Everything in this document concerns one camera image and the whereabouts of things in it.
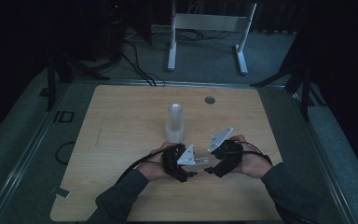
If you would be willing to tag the white metal stand frame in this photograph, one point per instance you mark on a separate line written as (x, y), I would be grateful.
(211, 22)

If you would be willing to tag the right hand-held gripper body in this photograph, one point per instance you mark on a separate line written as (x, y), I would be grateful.
(228, 154)

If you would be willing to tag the person's right hand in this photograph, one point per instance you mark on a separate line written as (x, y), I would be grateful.
(251, 161)

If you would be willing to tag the black metal stand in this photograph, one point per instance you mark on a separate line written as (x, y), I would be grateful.
(304, 90)
(52, 84)

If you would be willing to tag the dark equipment rack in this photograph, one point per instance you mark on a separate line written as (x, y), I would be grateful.
(105, 28)

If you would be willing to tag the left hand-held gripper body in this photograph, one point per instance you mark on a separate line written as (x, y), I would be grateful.
(175, 161)

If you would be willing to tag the person's left hand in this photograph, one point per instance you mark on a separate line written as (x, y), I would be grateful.
(154, 166)

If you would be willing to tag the grey tape piece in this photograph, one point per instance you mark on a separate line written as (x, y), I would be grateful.
(62, 192)

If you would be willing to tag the clear plastic cup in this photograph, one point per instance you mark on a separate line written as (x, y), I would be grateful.
(203, 160)

